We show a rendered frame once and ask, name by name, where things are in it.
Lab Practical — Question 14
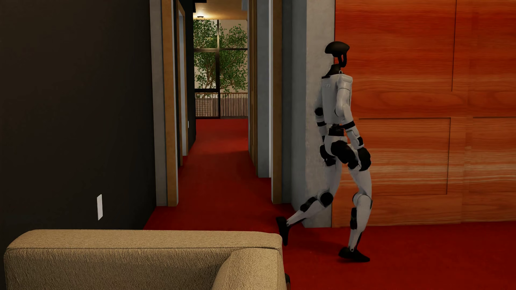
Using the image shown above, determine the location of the white robot leg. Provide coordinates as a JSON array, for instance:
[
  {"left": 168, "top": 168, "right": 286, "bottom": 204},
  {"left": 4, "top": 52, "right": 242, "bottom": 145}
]
[
  {"left": 331, "top": 137, "right": 372, "bottom": 263},
  {"left": 276, "top": 137, "right": 343, "bottom": 247}
]

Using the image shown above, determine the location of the white right robot leg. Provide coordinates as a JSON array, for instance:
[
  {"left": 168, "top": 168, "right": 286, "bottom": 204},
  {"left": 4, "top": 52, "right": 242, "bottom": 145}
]
[{"left": 331, "top": 137, "right": 372, "bottom": 263}]

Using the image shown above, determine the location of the green leafy tree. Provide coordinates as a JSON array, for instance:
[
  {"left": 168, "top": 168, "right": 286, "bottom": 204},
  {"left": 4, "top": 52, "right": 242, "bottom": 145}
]
[{"left": 193, "top": 19, "right": 248, "bottom": 94}]

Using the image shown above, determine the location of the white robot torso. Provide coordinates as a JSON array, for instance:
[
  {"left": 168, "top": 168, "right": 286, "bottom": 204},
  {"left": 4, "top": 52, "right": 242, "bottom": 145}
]
[{"left": 321, "top": 64, "right": 355, "bottom": 138}]

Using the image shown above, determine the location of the grey concrete pillar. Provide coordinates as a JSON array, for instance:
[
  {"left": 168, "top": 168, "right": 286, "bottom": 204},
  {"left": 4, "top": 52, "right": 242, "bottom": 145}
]
[{"left": 290, "top": 0, "right": 336, "bottom": 229}]

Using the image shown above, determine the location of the wide wooden door trim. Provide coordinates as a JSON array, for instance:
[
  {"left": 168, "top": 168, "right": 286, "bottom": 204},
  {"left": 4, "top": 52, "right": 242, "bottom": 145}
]
[{"left": 162, "top": 0, "right": 179, "bottom": 207}]

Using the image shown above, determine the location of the beige fabric sofa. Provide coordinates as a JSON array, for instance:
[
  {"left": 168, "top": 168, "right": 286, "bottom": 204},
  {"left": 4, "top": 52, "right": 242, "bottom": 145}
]
[{"left": 3, "top": 229, "right": 288, "bottom": 290}]

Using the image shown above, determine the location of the brown slatted balcony railing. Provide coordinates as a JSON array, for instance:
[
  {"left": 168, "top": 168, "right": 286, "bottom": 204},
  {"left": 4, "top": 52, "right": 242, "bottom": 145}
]
[{"left": 195, "top": 92, "right": 248, "bottom": 118}]

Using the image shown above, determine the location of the narrow wooden door trim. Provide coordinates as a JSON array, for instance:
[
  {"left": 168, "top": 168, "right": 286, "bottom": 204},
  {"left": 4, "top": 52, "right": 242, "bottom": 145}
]
[{"left": 271, "top": 0, "right": 283, "bottom": 205}]

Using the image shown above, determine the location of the black window frame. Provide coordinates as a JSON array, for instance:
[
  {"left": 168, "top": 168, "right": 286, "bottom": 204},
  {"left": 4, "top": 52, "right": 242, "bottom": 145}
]
[{"left": 193, "top": 19, "right": 248, "bottom": 119}]

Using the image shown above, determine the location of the white left robot leg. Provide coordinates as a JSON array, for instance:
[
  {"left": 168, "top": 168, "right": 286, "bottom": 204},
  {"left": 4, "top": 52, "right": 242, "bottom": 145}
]
[{"left": 276, "top": 137, "right": 343, "bottom": 247}]

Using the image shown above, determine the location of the black robot head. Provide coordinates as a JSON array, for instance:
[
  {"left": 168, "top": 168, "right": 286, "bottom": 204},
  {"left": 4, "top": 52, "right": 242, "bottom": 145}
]
[{"left": 325, "top": 41, "right": 350, "bottom": 68}]

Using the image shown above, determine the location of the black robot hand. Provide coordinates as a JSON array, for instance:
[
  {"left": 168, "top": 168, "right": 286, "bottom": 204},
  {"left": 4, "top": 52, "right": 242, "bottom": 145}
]
[
  {"left": 320, "top": 144, "right": 336, "bottom": 167},
  {"left": 357, "top": 147, "right": 372, "bottom": 172}
]

